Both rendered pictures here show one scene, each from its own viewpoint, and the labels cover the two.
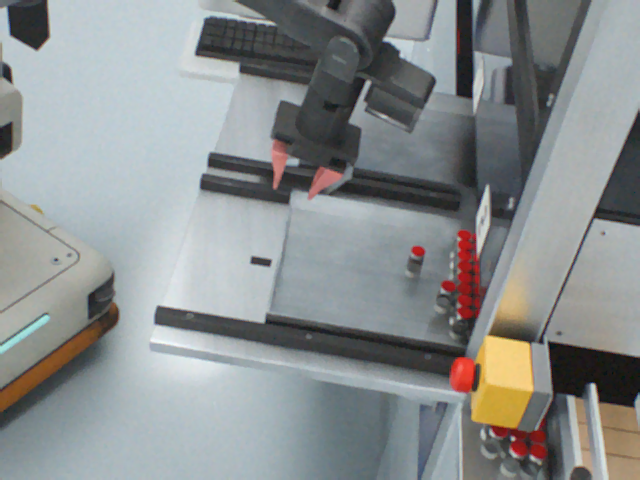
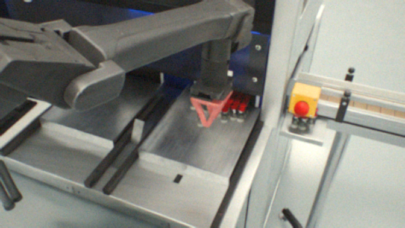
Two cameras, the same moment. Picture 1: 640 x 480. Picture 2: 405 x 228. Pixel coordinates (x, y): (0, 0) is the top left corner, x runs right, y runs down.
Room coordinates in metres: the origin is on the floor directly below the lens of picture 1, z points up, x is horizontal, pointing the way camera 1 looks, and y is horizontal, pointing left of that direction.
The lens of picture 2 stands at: (0.66, 0.62, 1.60)
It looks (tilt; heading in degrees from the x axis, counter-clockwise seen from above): 40 degrees down; 293
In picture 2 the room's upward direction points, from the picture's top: straight up
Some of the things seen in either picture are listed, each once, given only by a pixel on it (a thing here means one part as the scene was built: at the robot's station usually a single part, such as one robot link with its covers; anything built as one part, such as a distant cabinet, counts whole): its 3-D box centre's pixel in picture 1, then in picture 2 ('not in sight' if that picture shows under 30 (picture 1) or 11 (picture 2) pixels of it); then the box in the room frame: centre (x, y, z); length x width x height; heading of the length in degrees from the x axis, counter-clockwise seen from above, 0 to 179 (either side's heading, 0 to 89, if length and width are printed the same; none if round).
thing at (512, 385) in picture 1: (507, 382); (304, 98); (0.72, -0.23, 1.00); 0.08 x 0.07 x 0.07; 91
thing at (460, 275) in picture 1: (461, 283); (216, 108); (0.97, -0.20, 0.91); 0.18 x 0.02 x 0.05; 1
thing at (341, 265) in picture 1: (398, 276); (206, 127); (0.96, -0.11, 0.90); 0.34 x 0.26 x 0.04; 91
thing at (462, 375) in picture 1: (467, 376); (301, 107); (0.72, -0.19, 1.00); 0.04 x 0.04 x 0.04; 1
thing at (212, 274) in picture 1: (355, 206); (144, 134); (1.13, -0.04, 0.87); 0.70 x 0.48 x 0.02; 1
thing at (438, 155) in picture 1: (407, 137); (108, 100); (1.30, -0.10, 0.90); 0.34 x 0.26 x 0.04; 91
